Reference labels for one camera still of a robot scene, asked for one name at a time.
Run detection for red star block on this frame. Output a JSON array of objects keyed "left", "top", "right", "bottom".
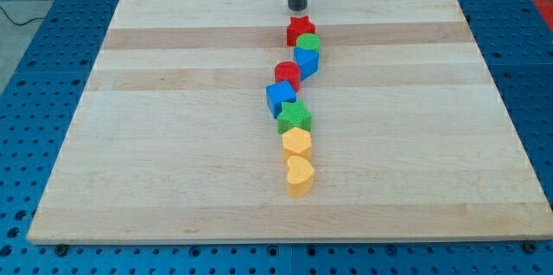
[{"left": 286, "top": 16, "right": 316, "bottom": 46}]

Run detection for green circle block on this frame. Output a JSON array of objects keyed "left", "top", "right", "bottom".
[{"left": 296, "top": 33, "right": 321, "bottom": 52}]

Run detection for red circle block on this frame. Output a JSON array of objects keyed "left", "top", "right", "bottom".
[{"left": 274, "top": 61, "right": 301, "bottom": 93}]

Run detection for green star block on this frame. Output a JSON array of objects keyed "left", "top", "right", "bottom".
[{"left": 277, "top": 100, "right": 312, "bottom": 134}]

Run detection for blue triangle block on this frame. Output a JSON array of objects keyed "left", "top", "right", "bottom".
[{"left": 293, "top": 48, "right": 320, "bottom": 81}]

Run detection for blue cube block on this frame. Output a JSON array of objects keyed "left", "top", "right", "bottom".
[{"left": 265, "top": 80, "right": 296, "bottom": 118}]

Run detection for yellow hexagon block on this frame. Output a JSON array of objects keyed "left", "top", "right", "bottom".
[{"left": 282, "top": 127, "right": 312, "bottom": 162}]

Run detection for yellow heart block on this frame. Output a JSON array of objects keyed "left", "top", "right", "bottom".
[{"left": 286, "top": 156, "right": 315, "bottom": 198}]

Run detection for light wooden board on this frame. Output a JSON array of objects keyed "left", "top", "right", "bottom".
[{"left": 27, "top": 0, "right": 552, "bottom": 245}]

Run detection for black cable on floor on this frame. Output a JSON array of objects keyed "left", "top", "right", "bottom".
[{"left": 0, "top": 4, "right": 46, "bottom": 27}]

